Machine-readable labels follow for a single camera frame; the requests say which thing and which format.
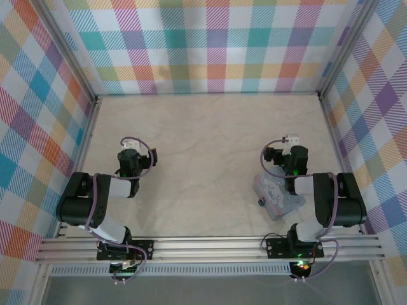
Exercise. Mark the clear plastic bag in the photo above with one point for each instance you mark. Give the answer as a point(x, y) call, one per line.
point(280, 193)

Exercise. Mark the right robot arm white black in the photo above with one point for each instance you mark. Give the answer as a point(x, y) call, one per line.
point(343, 203)

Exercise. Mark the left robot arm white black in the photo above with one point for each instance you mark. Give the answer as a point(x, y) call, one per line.
point(79, 203)

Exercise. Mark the right controller circuit board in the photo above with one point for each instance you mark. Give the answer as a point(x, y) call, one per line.
point(301, 266)

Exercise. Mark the controller circuit board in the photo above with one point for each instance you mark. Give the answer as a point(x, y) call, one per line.
point(125, 268)
point(301, 266)

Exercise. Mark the left controller circuit board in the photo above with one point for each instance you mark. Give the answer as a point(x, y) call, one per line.
point(125, 268)

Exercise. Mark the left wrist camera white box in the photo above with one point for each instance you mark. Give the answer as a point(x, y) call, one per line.
point(131, 145)

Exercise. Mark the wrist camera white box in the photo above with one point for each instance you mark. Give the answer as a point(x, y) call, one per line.
point(131, 145)
point(292, 139)

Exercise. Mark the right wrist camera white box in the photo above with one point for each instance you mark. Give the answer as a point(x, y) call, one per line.
point(292, 139)

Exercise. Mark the aluminium side floor rail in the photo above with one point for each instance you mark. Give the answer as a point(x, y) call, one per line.
point(340, 159)
point(86, 152)

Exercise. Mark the aluminium rear floor rail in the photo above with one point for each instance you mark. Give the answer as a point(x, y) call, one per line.
point(206, 94)

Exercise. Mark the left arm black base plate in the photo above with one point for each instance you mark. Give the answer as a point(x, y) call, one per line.
point(140, 249)

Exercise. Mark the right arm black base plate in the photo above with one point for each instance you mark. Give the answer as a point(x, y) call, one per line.
point(276, 248)

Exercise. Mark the aluminium mounting rail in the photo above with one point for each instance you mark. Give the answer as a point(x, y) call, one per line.
point(206, 248)

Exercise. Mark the aluminium frame post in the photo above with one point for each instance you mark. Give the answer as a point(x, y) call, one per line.
point(68, 51)
point(346, 47)

